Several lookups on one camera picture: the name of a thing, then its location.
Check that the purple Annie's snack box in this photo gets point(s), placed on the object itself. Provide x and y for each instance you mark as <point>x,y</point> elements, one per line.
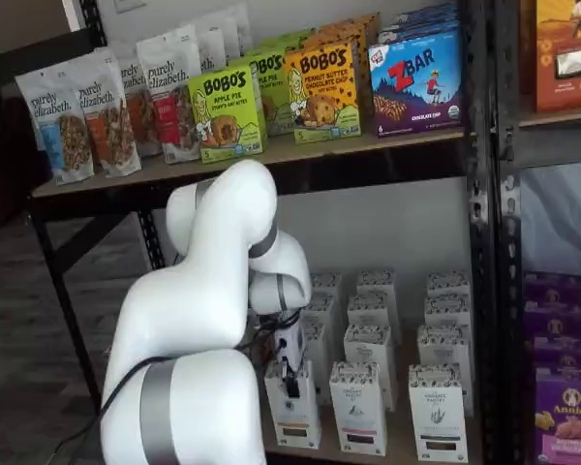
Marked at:
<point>566,351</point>
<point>557,319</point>
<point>552,289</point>
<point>569,421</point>

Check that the blue-label granola bag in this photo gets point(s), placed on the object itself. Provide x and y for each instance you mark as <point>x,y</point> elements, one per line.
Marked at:
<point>58,131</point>

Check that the black metal shelving frame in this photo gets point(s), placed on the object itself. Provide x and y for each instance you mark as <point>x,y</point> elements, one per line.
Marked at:
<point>479,242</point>
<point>508,290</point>

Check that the blue Z Bar box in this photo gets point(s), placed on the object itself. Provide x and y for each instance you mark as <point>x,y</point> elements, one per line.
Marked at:
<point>421,21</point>
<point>416,87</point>

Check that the dark brown furniture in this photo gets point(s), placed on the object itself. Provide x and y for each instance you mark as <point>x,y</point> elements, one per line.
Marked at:
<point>5,169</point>

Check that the yellow Bobo's peanut butter box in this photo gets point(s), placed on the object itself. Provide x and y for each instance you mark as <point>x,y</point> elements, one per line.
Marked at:
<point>353,21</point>
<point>322,94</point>
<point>339,35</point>

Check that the white pink-strip cracker box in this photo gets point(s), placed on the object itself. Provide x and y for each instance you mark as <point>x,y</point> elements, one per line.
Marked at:
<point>376,283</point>
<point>358,412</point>
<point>370,341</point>
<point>373,310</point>

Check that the green Bobo's apple pie box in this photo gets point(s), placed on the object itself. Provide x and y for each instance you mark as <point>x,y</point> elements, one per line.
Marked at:
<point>276,87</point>
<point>227,116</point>
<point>290,40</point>

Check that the red-label granola bag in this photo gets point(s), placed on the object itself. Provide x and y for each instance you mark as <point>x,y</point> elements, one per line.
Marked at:
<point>172,97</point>

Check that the orange-label granola bag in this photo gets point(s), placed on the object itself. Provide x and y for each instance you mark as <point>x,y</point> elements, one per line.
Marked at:
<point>111,131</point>
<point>134,97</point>

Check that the translucent plastic sheet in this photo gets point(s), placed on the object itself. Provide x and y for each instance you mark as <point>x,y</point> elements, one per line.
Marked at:
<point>561,218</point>

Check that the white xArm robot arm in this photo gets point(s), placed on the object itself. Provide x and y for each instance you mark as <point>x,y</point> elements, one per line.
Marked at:
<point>193,315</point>

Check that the orange snack box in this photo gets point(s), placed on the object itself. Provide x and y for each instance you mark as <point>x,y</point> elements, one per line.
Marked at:
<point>561,53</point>

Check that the white dark-strip cracker box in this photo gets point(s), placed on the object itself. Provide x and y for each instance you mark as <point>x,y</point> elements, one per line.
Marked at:
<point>448,283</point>
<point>445,344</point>
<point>437,416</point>
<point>448,310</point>

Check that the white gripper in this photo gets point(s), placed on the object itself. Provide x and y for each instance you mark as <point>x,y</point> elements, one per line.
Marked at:
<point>288,346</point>

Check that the white granola bag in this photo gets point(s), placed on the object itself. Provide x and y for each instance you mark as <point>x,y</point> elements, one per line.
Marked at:
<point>212,41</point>
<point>237,26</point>

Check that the white yellow-strip cracker box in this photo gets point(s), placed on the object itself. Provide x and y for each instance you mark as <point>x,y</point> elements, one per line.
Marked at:
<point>322,310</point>
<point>327,283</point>
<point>317,349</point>
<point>293,421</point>

